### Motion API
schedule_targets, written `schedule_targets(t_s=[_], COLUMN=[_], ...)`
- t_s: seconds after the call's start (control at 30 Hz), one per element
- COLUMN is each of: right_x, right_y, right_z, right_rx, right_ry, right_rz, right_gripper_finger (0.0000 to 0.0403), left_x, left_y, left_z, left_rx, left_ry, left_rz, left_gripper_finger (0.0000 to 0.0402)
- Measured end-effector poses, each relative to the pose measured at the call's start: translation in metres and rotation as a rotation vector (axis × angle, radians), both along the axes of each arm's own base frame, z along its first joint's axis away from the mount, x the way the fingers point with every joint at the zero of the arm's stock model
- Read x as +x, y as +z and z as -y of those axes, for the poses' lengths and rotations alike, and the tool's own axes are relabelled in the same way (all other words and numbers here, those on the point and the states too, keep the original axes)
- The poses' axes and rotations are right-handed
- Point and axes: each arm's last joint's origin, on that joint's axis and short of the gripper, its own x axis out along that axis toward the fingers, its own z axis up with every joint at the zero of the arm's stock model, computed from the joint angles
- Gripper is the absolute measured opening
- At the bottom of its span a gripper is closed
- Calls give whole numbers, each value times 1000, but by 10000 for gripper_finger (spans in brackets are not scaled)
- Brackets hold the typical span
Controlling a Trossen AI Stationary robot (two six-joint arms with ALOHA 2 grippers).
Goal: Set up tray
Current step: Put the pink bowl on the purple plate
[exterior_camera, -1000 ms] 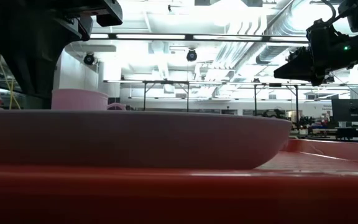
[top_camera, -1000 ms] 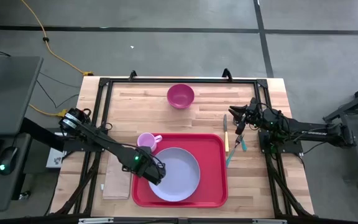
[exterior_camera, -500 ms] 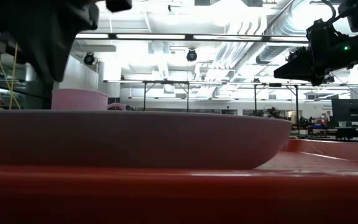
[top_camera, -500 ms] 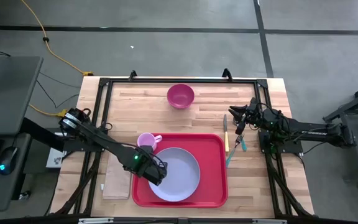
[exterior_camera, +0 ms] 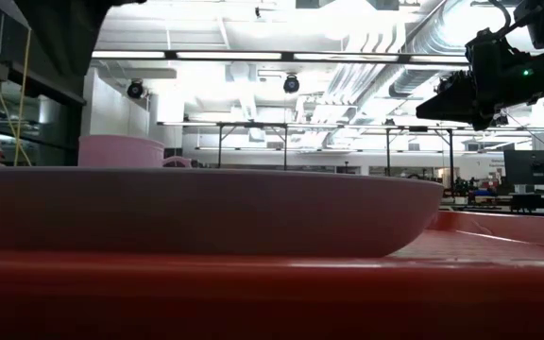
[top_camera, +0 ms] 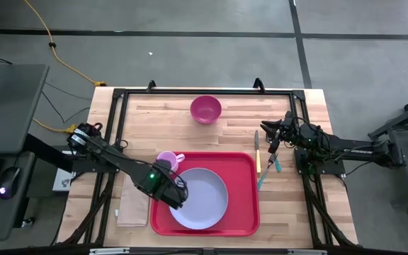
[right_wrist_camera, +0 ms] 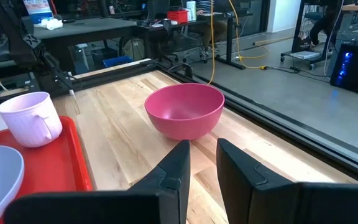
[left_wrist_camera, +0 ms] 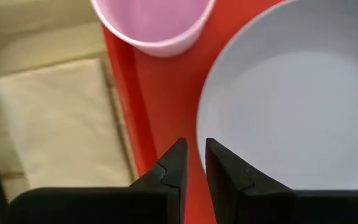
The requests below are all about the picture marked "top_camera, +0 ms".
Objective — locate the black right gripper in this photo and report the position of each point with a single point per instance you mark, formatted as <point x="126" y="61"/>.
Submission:
<point x="288" y="132"/>

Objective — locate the pink plastic mug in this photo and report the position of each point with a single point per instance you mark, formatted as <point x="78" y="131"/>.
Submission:
<point x="168" y="156"/>

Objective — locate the lavender plastic plate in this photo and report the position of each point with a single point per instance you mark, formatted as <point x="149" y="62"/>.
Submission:
<point x="204" y="202"/>

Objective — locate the magenta plastic bowl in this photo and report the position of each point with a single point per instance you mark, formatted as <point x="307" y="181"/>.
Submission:
<point x="205" y="110"/>

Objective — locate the beige cloth napkin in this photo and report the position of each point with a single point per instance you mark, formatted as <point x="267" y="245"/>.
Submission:
<point x="133" y="209"/>

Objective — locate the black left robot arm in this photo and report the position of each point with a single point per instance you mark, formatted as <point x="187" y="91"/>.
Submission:
<point x="119" y="157"/>

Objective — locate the red plastic tray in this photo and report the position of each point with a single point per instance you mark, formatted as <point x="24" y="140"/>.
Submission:
<point x="239" y="198"/>

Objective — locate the silver aluminium rail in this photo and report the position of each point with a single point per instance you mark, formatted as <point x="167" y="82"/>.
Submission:
<point x="306" y="252"/>
<point x="110" y="250"/>

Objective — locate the black aluminium table frame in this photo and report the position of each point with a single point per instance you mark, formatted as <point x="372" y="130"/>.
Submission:
<point x="225" y="92"/>

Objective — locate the black desk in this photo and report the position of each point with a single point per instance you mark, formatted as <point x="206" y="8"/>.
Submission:
<point x="9" y="102"/>

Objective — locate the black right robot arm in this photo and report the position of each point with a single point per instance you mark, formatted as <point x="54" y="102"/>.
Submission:
<point x="352" y="147"/>

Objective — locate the black computer mouse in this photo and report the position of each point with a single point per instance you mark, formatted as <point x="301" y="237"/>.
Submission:
<point x="8" y="182"/>

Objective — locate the white box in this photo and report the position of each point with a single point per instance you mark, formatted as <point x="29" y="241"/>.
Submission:
<point x="63" y="180"/>

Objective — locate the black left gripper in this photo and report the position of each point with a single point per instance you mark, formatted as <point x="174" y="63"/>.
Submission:
<point x="175" y="196"/>

